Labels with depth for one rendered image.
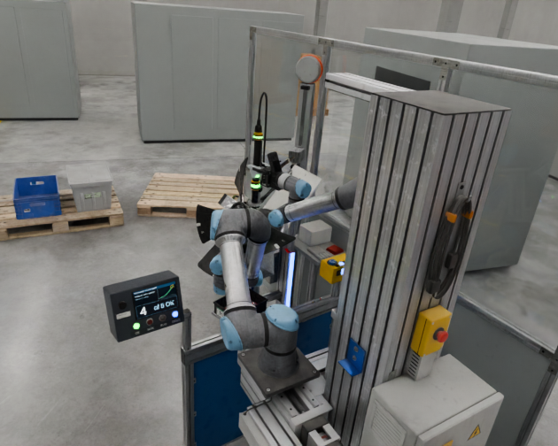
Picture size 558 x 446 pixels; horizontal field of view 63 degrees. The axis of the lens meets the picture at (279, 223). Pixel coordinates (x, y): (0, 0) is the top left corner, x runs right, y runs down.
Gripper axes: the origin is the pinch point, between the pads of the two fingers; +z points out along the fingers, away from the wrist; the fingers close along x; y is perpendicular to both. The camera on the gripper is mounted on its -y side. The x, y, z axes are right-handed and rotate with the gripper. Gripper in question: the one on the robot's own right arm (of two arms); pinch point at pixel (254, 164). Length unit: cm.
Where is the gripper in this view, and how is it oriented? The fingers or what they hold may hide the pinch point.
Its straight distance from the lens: 226.0
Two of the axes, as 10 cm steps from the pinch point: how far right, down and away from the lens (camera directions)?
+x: 7.2, -2.6, 6.5
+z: -6.9, -3.7, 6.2
